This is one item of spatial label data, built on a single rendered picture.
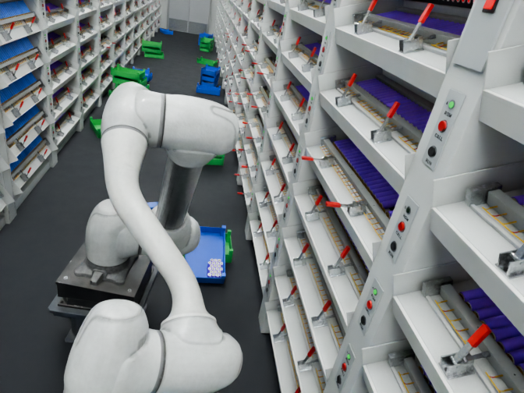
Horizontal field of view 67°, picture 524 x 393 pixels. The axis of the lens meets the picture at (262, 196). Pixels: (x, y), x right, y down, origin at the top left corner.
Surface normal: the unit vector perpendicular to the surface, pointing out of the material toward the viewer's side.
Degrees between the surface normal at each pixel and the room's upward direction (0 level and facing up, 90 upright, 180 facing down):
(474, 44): 90
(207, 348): 28
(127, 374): 73
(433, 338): 19
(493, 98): 110
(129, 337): 59
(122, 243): 89
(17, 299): 0
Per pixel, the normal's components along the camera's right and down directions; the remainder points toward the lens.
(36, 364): 0.17, -0.87
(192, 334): 0.43, -0.70
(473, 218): -0.16, -0.85
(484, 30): -0.98, -0.09
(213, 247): 0.21, -0.62
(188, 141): 0.16, 0.74
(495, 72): 0.13, 0.49
